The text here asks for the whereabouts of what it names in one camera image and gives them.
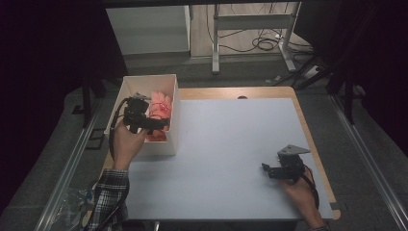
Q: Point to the white box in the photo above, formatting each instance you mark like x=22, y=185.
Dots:
x=166, y=141

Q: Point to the white cabinet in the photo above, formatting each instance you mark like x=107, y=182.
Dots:
x=147, y=30

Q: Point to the light blue table mat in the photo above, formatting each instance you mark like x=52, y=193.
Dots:
x=224, y=160

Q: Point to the person's right hand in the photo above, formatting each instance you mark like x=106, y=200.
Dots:
x=301, y=195

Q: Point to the person's left hand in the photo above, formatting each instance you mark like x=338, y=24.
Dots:
x=125, y=146

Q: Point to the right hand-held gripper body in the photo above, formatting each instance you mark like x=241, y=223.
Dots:
x=292, y=165

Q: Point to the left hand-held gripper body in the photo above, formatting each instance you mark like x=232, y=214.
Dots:
x=136, y=112

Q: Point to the black stand leg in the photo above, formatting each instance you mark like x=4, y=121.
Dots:
x=349, y=102
x=86, y=102

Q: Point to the white power strip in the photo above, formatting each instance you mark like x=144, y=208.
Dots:
x=311, y=72

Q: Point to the pink glove with red print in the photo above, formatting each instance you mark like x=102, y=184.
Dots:
x=160, y=106

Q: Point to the grey metal desk frame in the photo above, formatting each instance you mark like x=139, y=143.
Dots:
x=253, y=22

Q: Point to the clear plastic bag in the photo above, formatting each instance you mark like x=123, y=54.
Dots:
x=72, y=205

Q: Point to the aluminium rail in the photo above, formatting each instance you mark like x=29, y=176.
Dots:
x=369, y=160
x=69, y=173

